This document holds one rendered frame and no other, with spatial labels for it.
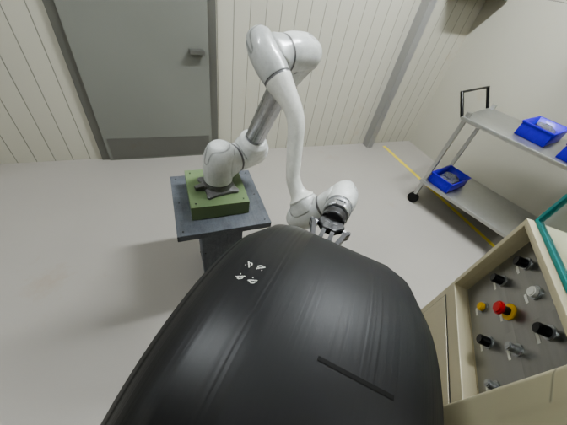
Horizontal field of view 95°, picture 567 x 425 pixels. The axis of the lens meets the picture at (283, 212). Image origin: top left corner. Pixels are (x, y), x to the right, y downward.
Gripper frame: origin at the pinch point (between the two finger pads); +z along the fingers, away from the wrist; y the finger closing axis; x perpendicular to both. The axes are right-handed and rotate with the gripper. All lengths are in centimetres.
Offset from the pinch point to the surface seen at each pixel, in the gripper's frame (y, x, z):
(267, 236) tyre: -6.9, -21.7, 24.9
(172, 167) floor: -172, 100, -142
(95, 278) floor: -129, 118, -18
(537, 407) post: 25.9, -21.2, 30.8
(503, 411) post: 25.9, -16.8, 29.8
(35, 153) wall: -270, 100, -79
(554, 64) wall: 130, -66, -305
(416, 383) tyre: 13.2, -22.4, 35.3
